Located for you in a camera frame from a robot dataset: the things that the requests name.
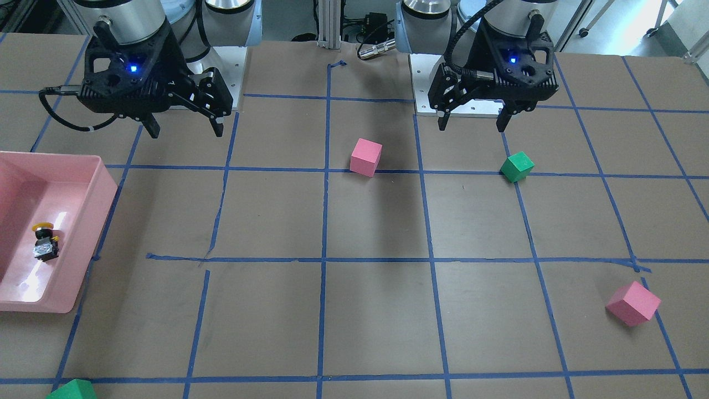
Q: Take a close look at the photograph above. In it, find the pink plastic bin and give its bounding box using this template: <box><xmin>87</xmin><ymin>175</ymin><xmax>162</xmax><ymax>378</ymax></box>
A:
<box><xmin>1</xmin><ymin>151</ymin><xmax>117</xmax><ymax>313</ymax></box>

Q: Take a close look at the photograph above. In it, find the pink cube centre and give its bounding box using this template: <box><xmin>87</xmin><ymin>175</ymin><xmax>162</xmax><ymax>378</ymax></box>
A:
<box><xmin>349</xmin><ymin>138</ymin><xmax>383</xmax><ymax>177</ymax></box>

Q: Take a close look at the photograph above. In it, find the pink cube far side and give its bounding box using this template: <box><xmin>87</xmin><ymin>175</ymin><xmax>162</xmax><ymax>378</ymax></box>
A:
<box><xmin>605</xmin><ymin>282</ymin><xmax>662</xmax><ymax>328</ymax></box>

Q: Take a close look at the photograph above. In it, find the pink cube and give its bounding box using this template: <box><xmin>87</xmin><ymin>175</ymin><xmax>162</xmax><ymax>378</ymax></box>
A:
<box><xmin>605</xmin><ymin>282</ymin><xmax>662</xmax><ymax>328</ymax></box>
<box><xmin>349</xmin><ymin>138</ymin><xmax>383</xmax><ymax>177</ymax></box>

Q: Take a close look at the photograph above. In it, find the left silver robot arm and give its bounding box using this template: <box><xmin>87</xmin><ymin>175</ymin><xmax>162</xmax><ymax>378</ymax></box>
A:
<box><xmin>395</xmin><ymin>1</ymin><xmax>559</xmax><ymax>132</ymax></box>

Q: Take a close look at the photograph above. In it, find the green cube near bin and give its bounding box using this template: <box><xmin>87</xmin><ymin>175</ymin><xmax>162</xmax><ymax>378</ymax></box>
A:
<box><xmin>46</xmin><ymin>378</ymin><xmax>98</xmax><ymax>399</ymax></box>

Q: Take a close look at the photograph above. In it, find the yellow push button switch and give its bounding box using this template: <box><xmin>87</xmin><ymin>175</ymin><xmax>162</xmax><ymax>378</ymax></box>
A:
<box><xmin>32</xmin><ymin>222</ymin><xmax>60</xmax><ymax>261</ymax></box>

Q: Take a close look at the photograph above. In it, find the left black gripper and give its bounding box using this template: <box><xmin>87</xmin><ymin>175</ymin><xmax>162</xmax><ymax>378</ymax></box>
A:
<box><xmin>428</xmin><ymin>16</ymin><xmax>559</xmax><ymax>133</ymax></box>

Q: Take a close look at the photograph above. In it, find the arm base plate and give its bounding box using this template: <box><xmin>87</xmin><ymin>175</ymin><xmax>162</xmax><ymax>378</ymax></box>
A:
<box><xmin>409</xmin><ymin>54</ymin><xmax>503</xmax><ymax>118</ymax></box>
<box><xmin>187</xmin><ymin>46</ymin><xmax>249</xmax><ymax>111</ymax></box>

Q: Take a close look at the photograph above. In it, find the silver cable connector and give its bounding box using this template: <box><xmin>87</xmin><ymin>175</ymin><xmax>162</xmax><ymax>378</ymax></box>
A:
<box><xmin>357</xmin><ymin>39</ymin><xmax>397</xmax><ymax>61</ymax></box>

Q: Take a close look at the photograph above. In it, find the green cube near left arm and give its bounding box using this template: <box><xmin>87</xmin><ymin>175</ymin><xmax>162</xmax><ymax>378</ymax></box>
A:
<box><xmin>500</xmin><ymin>151</ymin><xmax>535</xmax><ymax>183</ymax></box>

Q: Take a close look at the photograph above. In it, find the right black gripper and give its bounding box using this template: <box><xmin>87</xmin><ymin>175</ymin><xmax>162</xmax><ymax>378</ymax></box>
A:
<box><xmin>78</xmin><ymin>21</ymin><xmax>233</xmax><ymax>139</ymax></box>

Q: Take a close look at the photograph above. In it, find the aluminium frame post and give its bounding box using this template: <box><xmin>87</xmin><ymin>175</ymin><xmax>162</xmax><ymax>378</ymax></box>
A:
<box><xmin>316</xmin><ymin>0</ymin><xmax>343</xmax><ymax>52</ymax></box>

